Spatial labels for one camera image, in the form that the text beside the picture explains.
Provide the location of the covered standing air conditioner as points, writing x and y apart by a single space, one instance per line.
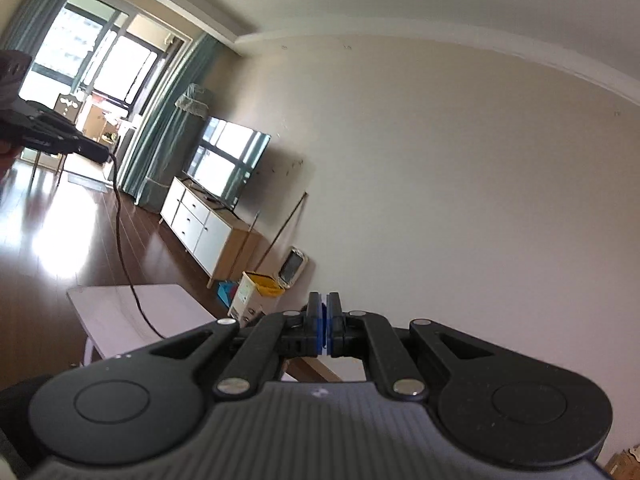
192 105

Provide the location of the flat screen television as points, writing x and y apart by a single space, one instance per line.
225 160

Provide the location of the white wooden tv cabinet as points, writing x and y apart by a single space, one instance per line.
200 230

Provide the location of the sliding glass door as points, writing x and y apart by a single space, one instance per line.
125 65

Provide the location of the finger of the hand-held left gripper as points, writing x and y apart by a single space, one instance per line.
65 146
70 127

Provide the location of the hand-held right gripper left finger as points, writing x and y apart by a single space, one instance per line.
318 330

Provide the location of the blue plastic item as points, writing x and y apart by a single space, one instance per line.
227 292

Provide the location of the dark brown shoelace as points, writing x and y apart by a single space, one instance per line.
119 230

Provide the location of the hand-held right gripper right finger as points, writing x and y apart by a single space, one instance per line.
334 332

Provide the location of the white trash bin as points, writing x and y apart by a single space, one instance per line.
250 295

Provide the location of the red printed cardboard box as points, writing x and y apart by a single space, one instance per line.
625 465

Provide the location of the wooden broom stick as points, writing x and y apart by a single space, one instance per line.
282 230

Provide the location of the yellow trash bag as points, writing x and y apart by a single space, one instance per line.
267 285

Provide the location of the grey door mat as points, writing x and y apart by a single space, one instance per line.
85 182

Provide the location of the wooden chair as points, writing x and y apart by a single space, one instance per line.
67 105

